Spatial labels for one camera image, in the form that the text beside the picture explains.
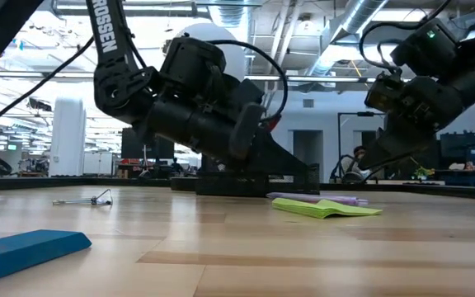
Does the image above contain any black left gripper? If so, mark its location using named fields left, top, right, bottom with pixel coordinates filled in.
left=138, top=36, right=309, bottom=174

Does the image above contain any white globe lamp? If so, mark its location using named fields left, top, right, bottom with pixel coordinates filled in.
left=177, top=22, right=247, bottom=83

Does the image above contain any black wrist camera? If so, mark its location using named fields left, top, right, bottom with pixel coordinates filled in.
left=228, top=101, right=266, bottom=161
left=364, top=73, right=408, bottom=113

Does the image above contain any small green plant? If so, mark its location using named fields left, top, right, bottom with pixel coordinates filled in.
left=413, top=166, right=435, bottom=179

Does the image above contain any blue storage cabinet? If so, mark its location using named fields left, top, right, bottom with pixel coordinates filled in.
left=439, top=130, right=475, bottom=187

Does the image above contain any person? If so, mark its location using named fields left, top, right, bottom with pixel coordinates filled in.
left=340, top=144, right=373, bottom=182

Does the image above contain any blue eraser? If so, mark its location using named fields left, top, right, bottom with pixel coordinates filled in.
left=0, top=229, right=93, bottom=286

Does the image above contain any purple pen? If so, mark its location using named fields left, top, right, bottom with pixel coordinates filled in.
left=266, top=191, right=369, bottom=207

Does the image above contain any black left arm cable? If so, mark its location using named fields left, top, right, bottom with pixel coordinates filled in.
left=206, top=39, right=289, bottom=123

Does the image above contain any black background monitor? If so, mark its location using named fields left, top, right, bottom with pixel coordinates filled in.
left=120, top=127, right=176, bottom=160

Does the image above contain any green sticky note pad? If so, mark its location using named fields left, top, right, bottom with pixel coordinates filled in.
left=270, top=196, right=383, bottom=219

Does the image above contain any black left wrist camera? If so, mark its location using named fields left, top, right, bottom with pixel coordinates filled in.
left=228, top=101, right=266, bottom=161

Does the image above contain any black mesh desk organizer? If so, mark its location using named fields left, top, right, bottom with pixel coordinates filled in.
left=195, top=163, right=320, bottom=198

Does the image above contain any black tube stand frame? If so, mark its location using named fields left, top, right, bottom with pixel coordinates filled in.
left=338, top=111, right=389, bottom=182

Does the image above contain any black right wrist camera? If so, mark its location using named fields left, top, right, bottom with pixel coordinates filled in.
left=364, top=73, right=408, bottom=113

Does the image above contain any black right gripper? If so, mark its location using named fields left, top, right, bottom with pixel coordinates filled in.
left=359, top=76, right=469, bottom=171

